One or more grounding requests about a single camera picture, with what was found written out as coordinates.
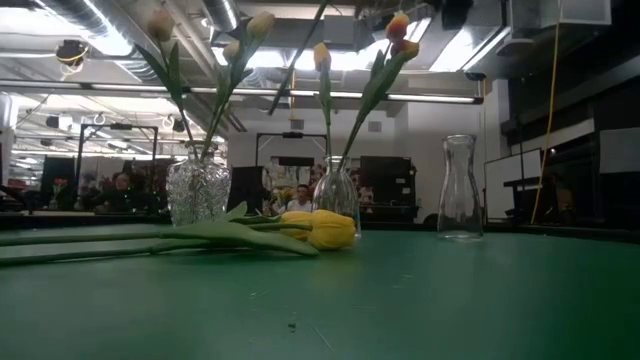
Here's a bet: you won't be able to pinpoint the pale tulips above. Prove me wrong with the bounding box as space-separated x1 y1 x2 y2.
199 10 277 159

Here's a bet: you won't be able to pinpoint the yellow hanging cable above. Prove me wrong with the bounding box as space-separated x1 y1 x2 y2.
529 0 564 225

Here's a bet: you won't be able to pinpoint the small glass bottle vase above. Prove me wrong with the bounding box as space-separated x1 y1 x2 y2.
312 154 362 240

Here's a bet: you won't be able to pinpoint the long ceiling light strip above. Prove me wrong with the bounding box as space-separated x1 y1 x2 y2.
0 78 485 105

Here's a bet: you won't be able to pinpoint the white ceiling duct box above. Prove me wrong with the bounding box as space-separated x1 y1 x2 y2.
509 0 614 31

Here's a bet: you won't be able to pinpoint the tall clear glass carafe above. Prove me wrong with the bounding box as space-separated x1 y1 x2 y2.
436 133 485 243

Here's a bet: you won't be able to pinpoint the cut crystal glass vase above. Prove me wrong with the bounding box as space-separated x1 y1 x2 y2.
165 140 233 227

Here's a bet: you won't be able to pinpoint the green table mat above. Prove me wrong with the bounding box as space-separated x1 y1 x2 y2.
0 222 640 360

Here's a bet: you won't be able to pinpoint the person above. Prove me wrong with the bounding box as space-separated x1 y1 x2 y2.
287 183 314 213
97 172 146 212

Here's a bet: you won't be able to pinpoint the black frame stand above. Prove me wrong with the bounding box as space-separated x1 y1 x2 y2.
74 123 160 216
255 131 330 169

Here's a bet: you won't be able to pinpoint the black ceiling device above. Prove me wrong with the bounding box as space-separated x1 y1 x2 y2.
53 39 90 76

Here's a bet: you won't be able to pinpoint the black cabinet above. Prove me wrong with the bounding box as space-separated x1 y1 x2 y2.
358 155 419 221

